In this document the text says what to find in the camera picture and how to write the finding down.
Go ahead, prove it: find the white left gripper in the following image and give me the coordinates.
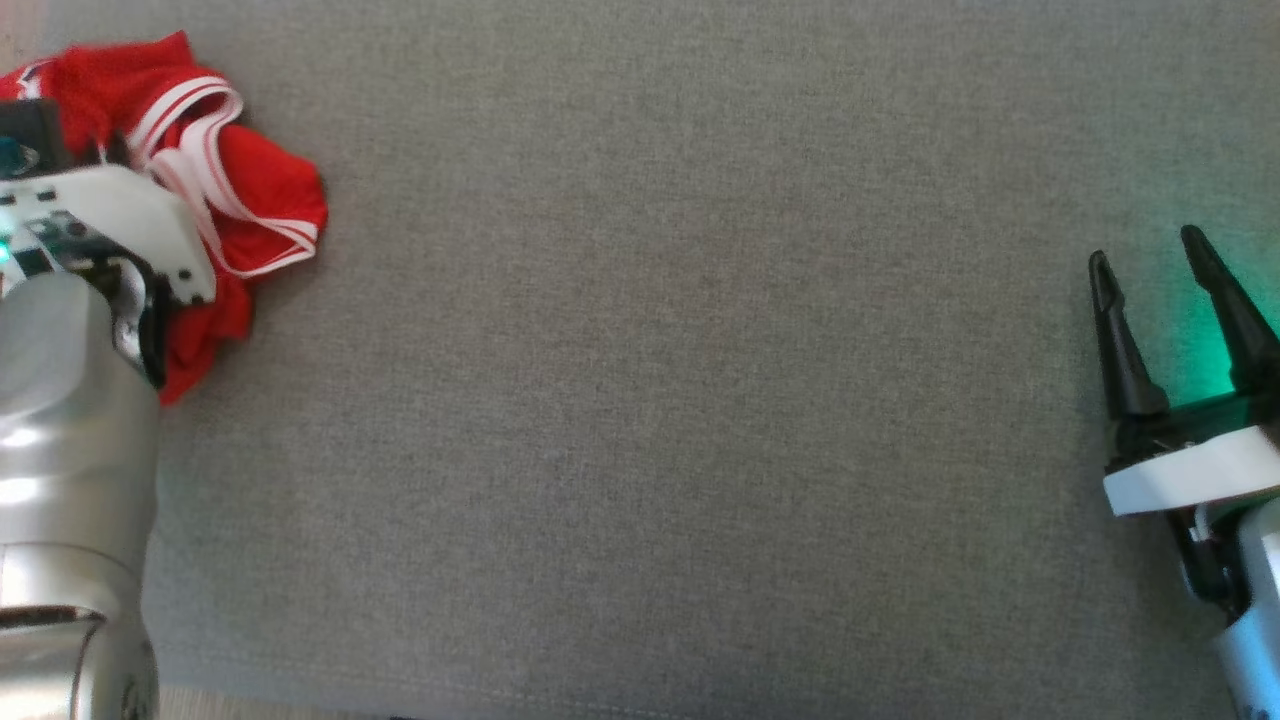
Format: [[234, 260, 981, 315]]
[[0, 165, 218, 389]]

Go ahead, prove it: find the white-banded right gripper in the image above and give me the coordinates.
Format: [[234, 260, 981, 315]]
[[1088, 225, 1280, 611]]

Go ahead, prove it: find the red garment with white stripes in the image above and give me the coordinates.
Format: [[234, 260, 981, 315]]
[[0, 30, 331, 406]]

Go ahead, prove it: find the grey fabric ottoman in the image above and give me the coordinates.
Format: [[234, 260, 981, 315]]
[[0, 0, 1280, 720]]

